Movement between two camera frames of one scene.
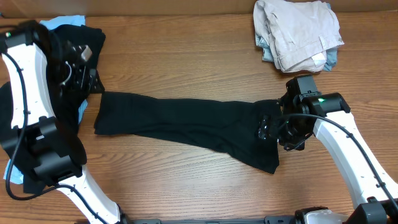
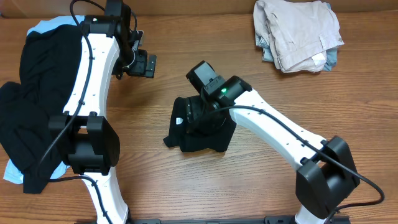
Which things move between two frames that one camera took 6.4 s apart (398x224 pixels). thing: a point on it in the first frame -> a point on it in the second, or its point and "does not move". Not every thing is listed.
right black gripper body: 285,129 -> 199,104
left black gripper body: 72,79 -> 138,66
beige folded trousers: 299,32 does not move
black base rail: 270,220 does not move
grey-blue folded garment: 331,54 does not move
